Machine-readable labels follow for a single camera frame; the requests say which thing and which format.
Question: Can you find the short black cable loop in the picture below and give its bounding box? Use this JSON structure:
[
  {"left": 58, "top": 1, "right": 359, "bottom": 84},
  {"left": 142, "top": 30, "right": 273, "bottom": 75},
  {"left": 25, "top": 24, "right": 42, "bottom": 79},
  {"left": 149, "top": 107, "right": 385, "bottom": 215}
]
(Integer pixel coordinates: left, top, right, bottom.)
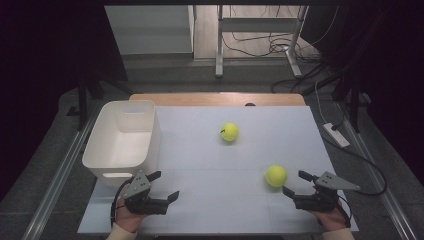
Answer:
[{"left": 336, "top": 199, "right": 353, "bottom": 228}]

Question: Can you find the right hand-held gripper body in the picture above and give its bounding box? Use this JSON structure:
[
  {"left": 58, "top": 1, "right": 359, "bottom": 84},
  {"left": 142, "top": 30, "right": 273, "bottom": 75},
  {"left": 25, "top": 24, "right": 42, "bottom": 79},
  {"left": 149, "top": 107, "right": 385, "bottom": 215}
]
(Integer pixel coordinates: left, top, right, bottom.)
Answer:
[{"left": 292, "top": 171, "right": 362, "bottom": 213}]

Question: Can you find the white table mat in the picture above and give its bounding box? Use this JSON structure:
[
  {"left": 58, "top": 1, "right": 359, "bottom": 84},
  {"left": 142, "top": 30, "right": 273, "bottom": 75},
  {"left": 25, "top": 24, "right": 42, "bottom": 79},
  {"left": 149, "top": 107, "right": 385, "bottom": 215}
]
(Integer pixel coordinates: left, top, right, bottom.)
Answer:
[{"left": 77, "top": 105, "right": 360, "bottom": 235}]

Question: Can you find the dark curtain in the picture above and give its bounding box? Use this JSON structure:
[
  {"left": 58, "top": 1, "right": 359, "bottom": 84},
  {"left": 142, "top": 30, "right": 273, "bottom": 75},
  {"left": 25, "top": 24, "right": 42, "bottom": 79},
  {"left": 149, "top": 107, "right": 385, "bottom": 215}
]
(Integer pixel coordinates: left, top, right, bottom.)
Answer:
[
  {"left": 299, "top": 0, "right": 424, "bottom": 188},
  {"left": 0, "top": 0, "right": 129, "bottom": 201}
]

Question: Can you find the wooden table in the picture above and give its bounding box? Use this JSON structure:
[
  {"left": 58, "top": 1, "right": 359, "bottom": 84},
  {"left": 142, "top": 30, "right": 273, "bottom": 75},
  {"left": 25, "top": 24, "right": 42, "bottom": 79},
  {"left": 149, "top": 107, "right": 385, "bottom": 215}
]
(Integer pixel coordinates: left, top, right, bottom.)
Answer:
[{"left": 128, "top": 93, "right": 307, "bottom": 107}]

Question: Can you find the tangle of black floor cables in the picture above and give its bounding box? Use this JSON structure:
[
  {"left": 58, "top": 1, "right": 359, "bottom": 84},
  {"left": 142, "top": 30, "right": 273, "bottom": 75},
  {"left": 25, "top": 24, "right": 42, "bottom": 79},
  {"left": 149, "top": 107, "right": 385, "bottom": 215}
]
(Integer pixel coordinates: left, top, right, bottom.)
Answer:
[{"left": 221, "top": 4, "right": 341, "bottom": 94}]

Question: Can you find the person's right hand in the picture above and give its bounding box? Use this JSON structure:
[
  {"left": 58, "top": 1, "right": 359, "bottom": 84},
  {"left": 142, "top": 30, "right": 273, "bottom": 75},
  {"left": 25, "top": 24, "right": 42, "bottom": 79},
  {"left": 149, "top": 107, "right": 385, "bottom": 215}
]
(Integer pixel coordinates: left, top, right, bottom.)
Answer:
[{"left": 309, "top": 199, "right": 351, "bottom": 232}]

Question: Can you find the white cabinet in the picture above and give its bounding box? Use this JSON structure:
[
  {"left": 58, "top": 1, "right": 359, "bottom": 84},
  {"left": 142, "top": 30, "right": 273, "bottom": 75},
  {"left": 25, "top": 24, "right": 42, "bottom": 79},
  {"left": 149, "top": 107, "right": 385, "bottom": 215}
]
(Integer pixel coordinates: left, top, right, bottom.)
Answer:
[{"left": 104, "top": 4, "right": 198, "bottom": 61}]

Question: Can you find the person's left hand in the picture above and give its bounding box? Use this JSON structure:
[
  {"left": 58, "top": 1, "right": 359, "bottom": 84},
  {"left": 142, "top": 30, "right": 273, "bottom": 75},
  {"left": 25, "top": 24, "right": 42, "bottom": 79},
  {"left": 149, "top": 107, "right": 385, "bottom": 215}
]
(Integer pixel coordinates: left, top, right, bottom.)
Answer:
[{"left": 114, "top": 197, "right": 148, "bottom": 233}]

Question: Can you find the long black gripper cable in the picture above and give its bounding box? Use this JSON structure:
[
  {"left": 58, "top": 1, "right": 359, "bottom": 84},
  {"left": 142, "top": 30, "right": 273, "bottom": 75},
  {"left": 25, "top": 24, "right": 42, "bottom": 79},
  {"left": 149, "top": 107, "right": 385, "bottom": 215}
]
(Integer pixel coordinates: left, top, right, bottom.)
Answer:
[{"left": 321, "top": 133, "right": 388, "bottom": 197}]

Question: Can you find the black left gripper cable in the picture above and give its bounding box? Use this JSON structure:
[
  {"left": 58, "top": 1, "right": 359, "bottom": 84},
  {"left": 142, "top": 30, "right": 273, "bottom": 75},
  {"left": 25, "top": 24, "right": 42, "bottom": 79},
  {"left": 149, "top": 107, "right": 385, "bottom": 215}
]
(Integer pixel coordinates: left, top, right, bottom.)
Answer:
[{"left": 110, "top": 178, "right": 135, "bottom": 228}]

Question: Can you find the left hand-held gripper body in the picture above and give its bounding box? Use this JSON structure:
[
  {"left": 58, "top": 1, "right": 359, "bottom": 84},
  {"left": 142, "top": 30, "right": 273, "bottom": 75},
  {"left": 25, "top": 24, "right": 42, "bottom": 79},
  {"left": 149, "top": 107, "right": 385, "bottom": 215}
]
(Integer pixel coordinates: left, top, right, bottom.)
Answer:
[{"left": 122, "top": 169, "right": 170, "bottom": 216}]

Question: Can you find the white cable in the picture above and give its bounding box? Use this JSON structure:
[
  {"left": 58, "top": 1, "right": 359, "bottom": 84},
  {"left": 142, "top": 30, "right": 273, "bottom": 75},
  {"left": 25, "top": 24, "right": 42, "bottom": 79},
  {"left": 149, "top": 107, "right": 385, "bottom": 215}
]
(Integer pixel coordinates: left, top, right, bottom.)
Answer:
[{"left": 314, "top": 81, "right": 329, "bottom": 125}]

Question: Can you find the white metal desk frame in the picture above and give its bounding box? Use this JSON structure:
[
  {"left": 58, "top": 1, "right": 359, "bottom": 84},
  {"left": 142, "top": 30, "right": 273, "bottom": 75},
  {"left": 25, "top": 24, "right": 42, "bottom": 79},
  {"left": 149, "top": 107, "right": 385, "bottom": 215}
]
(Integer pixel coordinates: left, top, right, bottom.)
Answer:
[{"left": 214, "top": 4, "right": 309, "bottom": 79}]

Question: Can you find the white plastic bin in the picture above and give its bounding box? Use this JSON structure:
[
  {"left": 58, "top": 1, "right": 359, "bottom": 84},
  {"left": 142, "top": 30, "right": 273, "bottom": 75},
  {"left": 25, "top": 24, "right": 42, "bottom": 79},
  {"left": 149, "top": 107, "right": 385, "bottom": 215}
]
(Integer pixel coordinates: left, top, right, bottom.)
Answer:
[{"left": 81, "top": 99, "right": 162, "bottom": 188}]

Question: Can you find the metal floor rail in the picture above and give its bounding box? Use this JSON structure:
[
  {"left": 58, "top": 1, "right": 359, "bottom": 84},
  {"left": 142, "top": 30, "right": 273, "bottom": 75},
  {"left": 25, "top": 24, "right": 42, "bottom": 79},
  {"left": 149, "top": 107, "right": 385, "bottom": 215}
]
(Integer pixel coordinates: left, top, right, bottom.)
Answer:
[
  {"left": 21, "top": 108, "right": 101, "bottom": 240},
  {"left": 334, "top": 101, "right": 416, "bottom": 240}
]

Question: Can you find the yellow tennis ball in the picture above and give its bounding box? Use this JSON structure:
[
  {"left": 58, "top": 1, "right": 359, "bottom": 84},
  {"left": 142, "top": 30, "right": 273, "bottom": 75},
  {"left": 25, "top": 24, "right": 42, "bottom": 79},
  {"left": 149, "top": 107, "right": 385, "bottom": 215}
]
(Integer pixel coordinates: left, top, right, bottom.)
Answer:
[
  {"left": 220, "top": 122, "right": 240, "bottom": 143},
  {"left": 265, "top": 164, "right": 288, "bottom": 188}
]

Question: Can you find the black stand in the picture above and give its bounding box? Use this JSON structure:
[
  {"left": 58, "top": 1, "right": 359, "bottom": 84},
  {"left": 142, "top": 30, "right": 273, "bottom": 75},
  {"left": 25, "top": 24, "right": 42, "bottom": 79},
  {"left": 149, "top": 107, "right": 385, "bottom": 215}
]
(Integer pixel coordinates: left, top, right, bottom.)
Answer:
[
  {"left": 331, "top": 66, "right": 371, "bottom": 134},
  {"left": 66, "top": 66, "right": 134, "bottom": 131}
]

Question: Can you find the white power strip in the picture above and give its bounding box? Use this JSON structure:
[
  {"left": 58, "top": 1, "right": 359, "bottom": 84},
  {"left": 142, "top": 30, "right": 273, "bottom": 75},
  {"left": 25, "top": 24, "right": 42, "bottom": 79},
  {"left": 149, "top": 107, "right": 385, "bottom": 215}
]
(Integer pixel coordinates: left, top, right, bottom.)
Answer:
[{"left": 322, "top": 122, "right": 351, "bottom": 149}]

